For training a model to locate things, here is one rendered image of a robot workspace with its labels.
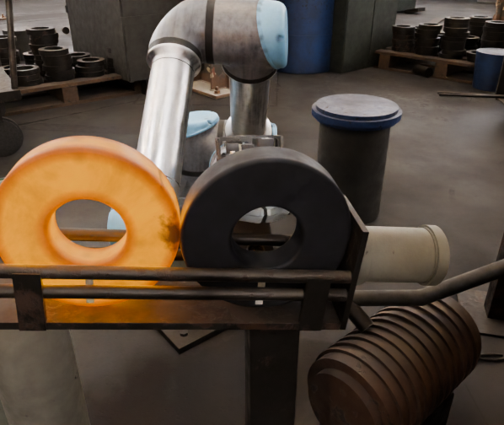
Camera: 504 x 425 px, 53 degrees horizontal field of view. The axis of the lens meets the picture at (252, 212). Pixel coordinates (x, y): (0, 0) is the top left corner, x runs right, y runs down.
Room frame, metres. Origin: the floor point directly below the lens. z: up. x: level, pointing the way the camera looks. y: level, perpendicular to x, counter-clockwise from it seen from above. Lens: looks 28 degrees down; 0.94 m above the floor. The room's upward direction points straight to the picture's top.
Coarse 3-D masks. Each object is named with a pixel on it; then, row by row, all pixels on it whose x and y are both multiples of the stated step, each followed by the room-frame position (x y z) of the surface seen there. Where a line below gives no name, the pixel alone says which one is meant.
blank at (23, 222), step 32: (32, 160) 0.36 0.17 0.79; (64, 160) 0.36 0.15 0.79; (96, 160) 0.36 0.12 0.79; (128, 160) 0.37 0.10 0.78; (0, 192) 0.35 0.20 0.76; (32, 192) 0.36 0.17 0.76; (64, 192) 0.36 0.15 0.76; (96, 192) 0.36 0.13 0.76; (128, 192) 0.37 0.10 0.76; (160, 192) 0.37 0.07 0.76; (0, 224) 0.35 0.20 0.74; (32, 224) 0.36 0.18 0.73; (128, 224) 0.37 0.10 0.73; (160, 224) 0.37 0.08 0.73; (0, 256) 0.35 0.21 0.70; (32, 256) 0.36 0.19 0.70; (64, 256) 0.36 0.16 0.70; (96, 256) 0.38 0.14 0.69; (128, 256) 0.37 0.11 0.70; (160, 256) 0.37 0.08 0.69
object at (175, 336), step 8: (176, 264) 1.16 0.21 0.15; (184, 264) 1.12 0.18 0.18; (168, 336) 1.01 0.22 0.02; (176, 336) 1.01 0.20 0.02; (184, 336) 1.01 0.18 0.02; (192, 336) 1.01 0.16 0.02; (200, 336) 1.01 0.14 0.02; (208, 336) 1.03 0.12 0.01; (176, 344) 0.99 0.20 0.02; (184, 344) 0.99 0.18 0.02; (192, 344) 0.99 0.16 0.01
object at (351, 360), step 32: (384, 320) 0.48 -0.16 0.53; (416, 320) 0.47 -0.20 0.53; (448, 320) 0.48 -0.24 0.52; (352, 352) 0.42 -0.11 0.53; (384, 352) 0.42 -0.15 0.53; (416, 352) 0.43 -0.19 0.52; (448, 352) 0.45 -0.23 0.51; (320, 384) 0.41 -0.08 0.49; (352, 384) 0.39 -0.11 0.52; (384, 384) 0.38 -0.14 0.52; (416, 384) 0.40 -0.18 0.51; (448, 384) 0.43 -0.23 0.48; (320, 416) 0.41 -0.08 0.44; (352, 416) 0.38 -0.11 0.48; (384, 416) 0.36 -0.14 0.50; (416, 416) 0.38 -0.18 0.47
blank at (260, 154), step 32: (224, 160) 0.40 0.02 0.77; (256, 160) 0.38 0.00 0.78; (288, 160) 0.38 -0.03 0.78; (192, 192) 0.39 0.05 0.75; (224, 192) 0.38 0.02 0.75; (256, 192) 0.38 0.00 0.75; (288, 192) 0.38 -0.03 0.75; (320, 192) 0.39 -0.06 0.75; (192, 224) 0.37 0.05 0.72; (224, 224) 0.38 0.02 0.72; (320, 224) 0.39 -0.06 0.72; (192, 256) 0.37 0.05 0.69; (224, 256) 0.38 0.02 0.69; (256, 256) 0.40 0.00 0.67; (288, 256) 0.39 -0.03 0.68; (320, 256) 0.39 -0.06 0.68
